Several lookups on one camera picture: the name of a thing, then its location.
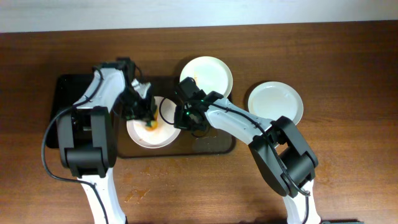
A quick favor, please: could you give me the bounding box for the green and yellow sponge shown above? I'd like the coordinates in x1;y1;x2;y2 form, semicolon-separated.
144;109;159;131

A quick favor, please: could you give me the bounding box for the white plate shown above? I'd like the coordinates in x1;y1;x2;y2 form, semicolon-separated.
126;96;181;149
180;56;233;98

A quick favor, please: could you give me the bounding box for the pale blue-white plate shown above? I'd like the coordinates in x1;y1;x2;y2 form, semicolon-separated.
247;82;303;125

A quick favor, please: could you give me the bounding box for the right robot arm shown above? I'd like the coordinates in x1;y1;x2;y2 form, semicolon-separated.
174;78;321;223

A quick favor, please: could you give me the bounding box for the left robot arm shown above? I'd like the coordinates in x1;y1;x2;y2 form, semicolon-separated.
52;58;157;223

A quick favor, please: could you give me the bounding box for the brown serving tray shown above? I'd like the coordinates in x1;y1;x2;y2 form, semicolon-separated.
111;76;236;159

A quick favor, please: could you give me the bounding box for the black rectangular tray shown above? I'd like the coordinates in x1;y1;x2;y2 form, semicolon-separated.
45;73;119;149

